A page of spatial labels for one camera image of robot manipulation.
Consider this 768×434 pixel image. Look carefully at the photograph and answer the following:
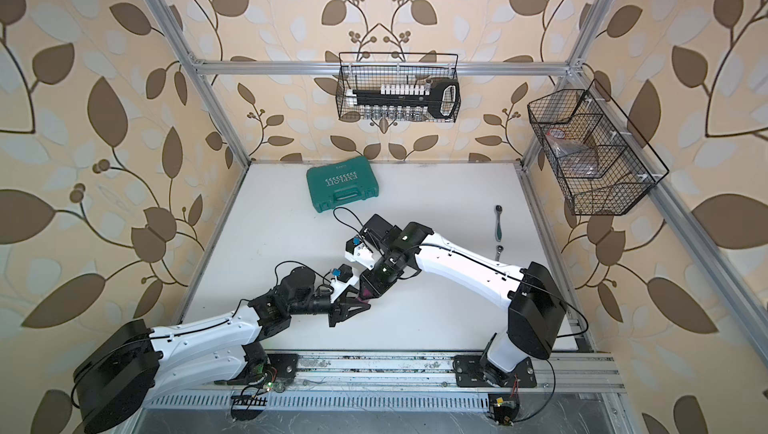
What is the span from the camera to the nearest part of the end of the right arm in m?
0.55

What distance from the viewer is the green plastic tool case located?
107 cm

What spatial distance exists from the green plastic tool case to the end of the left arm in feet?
1.35

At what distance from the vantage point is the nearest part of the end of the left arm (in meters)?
0.62

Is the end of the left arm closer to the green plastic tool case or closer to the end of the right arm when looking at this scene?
the end of the right arm

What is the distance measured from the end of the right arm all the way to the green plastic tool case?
44 cm
